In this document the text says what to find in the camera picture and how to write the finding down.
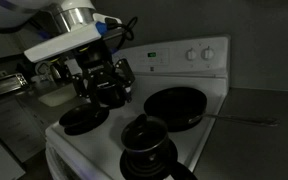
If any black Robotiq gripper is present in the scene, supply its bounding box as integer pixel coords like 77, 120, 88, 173
69, 41, 136, 108

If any glass saucepan lid with knob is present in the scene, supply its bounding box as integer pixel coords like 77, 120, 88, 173
120, 113, 169, 154

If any white electric stove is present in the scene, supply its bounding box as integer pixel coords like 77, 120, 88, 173
44, 35, 231, 180

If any round stove knob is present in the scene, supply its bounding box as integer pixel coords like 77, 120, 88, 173
184, 47, 198, 62
201, 45, 216, 62

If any black coil burner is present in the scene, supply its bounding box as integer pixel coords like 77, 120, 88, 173
119, 139, 179, 180
63, 114, 111, 137

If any kitchen sink basin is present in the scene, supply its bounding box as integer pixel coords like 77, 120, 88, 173
38, 87, 78, 108

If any small black saucepan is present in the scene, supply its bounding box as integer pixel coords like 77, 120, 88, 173
121, 131, 199, 180

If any silver toaster oven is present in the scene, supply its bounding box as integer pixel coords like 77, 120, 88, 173
0, 72, 30, 98

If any grey kitchen cabinet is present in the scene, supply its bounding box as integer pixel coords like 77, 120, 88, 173
0, 96, 48, 164

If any black frying pan black handle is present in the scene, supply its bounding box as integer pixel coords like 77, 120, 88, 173
58, 102, 111, 129

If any thin black cable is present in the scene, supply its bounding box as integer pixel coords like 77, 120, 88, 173
105, 15, 139, 51

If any white wrist mount plate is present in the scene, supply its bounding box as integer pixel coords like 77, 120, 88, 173
23, 22, 102, 63

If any frying pan with steel handle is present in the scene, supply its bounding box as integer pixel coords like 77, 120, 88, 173
143, 87, 282, 133

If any thick black cable hose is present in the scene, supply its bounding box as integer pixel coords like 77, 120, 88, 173
0, 23, 30, 35

